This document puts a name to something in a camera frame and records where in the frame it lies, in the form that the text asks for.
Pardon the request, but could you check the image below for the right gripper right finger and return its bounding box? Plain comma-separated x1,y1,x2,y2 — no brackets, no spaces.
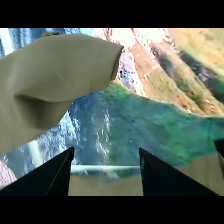
138,147,221,197

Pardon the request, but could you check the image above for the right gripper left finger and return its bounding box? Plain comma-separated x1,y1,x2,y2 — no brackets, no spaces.
0,146,75,197

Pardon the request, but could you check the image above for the beige garment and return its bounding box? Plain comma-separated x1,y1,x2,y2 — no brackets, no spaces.
0,32,125,155

